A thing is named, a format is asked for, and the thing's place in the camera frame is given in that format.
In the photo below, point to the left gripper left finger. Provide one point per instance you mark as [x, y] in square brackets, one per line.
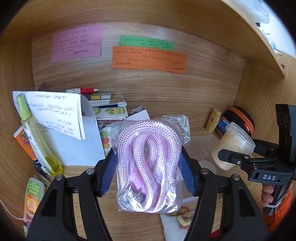
[70, 210]

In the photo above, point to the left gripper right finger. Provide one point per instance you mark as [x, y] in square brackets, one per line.
[241, 218]

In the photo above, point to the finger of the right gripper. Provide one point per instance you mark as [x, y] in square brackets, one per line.
[265, 147]
[267, 162]

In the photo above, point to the cream plastic cup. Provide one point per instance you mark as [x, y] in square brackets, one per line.
[235, 139]

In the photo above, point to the right hand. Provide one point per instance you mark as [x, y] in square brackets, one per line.
[266, 194]

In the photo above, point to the black orange round case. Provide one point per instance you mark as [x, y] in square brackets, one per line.
[240, 117]

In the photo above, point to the metal pens bundle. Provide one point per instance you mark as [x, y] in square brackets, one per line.
[43, 176]

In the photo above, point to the blue zipper pencil pouch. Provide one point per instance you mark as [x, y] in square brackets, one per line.
[221, 127]

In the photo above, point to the white round lid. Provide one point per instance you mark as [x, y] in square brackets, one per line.
[208, 165]

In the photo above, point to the small yellow sunscreen bottle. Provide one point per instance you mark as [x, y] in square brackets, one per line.
[213, 120]

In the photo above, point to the yellow green spray bottle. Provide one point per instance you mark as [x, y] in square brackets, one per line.
[40, 147]

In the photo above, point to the beige rectangular eraser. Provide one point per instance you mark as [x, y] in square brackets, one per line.
[185, 220]

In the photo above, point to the clear plastic storage bin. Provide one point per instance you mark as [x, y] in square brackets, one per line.
[200, 148]

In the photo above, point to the wooden gourd charm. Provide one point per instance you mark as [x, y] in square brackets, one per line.
[181, 211]

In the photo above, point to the large white paper sheet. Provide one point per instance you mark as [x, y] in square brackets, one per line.
[74, 152]

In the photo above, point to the orange tube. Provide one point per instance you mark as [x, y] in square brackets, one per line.
[22, 138]

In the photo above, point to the fruit pattern sticker card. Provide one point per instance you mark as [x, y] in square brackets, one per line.
[105, 141]

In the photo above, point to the folded handwritten paper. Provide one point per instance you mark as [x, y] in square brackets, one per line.
[56, 110]

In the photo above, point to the stack of booklets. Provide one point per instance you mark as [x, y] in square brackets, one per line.
[108, 108]

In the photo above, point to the red white pen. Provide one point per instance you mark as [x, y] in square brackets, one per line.
[82, 90]

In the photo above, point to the orange sticky note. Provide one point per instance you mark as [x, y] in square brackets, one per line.
[141, 58]

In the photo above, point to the green sticky note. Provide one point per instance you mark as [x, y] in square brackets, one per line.
[138, 41]

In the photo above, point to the pink sticky note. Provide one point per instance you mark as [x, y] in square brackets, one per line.
[77, 43]

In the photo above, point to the white drawstring cloth pouch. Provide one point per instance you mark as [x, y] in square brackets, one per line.
[172, 229]

